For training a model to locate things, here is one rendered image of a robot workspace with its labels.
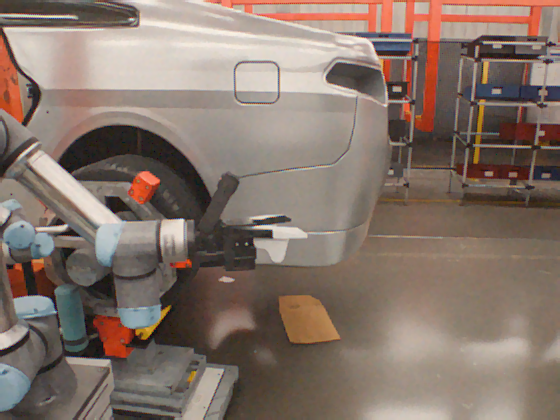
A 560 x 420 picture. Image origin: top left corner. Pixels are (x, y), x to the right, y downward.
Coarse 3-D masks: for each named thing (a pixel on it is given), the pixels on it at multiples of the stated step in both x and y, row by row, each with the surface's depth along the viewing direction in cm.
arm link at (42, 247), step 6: (36, 234) 128; (42, 234) 128; (36, 240) 126; (42, 240) 128; (48, 240) 130; (30, 246) 126; (36, 246) 126; (42, 246) 127; (48, 246) 130; (12, 252) 128; (18, 252) 127; (24, 252) 127; (30, 252) 126; (36, 252) 126; (42, 252) 127; (48, 252) 129; (12, 258) 128; (18, 258) 128; (24, 258) 128; (30, 258) 128; (36, 258) 129
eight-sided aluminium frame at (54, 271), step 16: (96, 192) 160; (112, 192) 158; (144, 208) 159; (48, 224) 167; (48, 256) 171; (48, 272) 173; (64, 272) 177; (176, 272) 171; (80, 288) 178; (160, 288) 169; (96, 304) 176; (112, 304) 178
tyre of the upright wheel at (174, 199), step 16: (112, 160) 173; (128, 160) 174; (144, 160) 179; (80, 176) 168; (96, 176) 167; (112, 176) 166; (128, 176) 165; (160, 176) 172; (176, 176) 182; (160, 192) 165; (176, 192) 172; (192, 192) 185; (160, 208) 167; (176, 208) 167; (192, 208) 178; (192, 272) 177; (176, 288) 176
